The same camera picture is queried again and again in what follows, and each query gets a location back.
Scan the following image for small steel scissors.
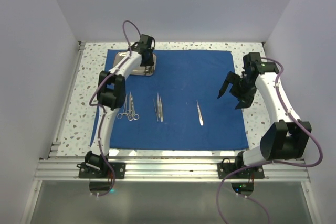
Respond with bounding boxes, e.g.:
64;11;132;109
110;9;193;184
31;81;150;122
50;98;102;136
127;96;140;121

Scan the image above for large steel scissors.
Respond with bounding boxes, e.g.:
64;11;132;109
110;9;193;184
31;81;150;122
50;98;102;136
128;92;136;119

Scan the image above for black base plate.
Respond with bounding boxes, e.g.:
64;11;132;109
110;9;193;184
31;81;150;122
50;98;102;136
217;162;265;179
76;162;126;179

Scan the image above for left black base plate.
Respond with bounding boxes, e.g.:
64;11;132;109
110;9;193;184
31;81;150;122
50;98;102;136
76;162;126;179

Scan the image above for steel instrument tray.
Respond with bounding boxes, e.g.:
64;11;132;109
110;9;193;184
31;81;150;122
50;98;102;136
112;51;157;76

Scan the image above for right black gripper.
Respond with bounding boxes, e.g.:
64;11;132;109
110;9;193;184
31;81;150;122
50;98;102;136
219;71;257;110

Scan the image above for aluminium mounting rail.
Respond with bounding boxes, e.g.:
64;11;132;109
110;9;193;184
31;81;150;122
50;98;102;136
33;156;310;182

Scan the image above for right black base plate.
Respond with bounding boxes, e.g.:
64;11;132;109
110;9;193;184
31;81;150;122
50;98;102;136
217;162;265;179

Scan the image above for steel forceps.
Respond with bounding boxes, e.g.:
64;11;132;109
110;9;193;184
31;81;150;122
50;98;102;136
117;94;129;119

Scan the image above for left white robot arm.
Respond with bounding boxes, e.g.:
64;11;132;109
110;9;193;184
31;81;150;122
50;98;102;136
85;34;155;178

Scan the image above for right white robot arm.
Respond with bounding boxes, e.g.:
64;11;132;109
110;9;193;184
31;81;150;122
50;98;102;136
218;52;312;178

